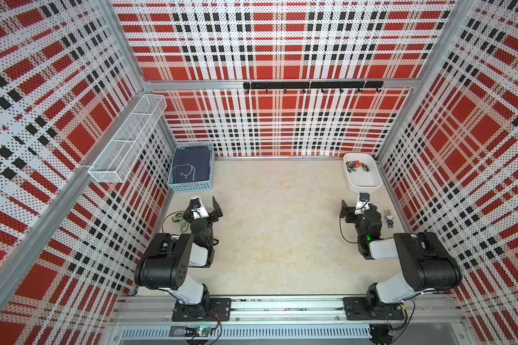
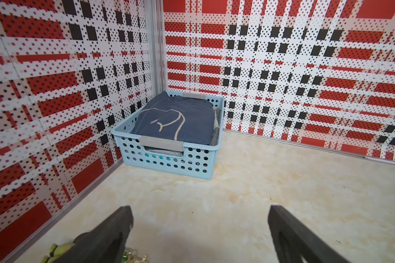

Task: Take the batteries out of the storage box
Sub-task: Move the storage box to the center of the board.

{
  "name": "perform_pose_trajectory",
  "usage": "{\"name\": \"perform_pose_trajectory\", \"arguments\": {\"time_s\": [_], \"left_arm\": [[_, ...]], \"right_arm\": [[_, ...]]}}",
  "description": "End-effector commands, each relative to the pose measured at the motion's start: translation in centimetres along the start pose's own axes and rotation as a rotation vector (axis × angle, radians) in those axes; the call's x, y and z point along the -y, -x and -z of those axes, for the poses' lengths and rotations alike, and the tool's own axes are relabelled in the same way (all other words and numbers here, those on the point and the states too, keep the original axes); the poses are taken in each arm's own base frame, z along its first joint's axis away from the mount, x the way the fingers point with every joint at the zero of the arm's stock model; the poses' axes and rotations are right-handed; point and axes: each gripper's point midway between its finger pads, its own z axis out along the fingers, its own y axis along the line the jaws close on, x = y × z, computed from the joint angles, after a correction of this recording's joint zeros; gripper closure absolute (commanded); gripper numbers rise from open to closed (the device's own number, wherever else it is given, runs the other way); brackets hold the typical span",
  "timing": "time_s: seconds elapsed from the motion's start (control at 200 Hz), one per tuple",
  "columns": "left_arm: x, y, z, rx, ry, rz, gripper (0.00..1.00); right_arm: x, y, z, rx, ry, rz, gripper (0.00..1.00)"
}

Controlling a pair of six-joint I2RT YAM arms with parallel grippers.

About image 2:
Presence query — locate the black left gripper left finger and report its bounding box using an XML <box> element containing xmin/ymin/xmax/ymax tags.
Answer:
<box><xmin>56</xmin><ymin>206</ymin><xmax>133</xmax><ymax>263</ymax></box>

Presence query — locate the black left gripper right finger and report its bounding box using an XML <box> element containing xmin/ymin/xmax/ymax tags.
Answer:
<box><xmin>268</xmin><ymin>205</ymin><xmax>348</xmax><ymax>263</ymax></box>

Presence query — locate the light blue perforated basket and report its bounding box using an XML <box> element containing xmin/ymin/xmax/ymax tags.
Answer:
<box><xmin>111</xmin><ymin>92</ymin><xmax>224</xmax><ymax>179</ymax></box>

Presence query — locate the folded navy blue cloth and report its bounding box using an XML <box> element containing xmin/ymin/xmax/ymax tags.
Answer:
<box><xmin>132</xmin><ymin>92</ymin><xmax>220</xmax><ymax>146</ymax></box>

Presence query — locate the green keychain with rings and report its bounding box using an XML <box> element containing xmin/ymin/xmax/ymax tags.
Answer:
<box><xmin>41</xmin><ymin>243</ymin><xmax>148</xmax><ymax>263</ymax></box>

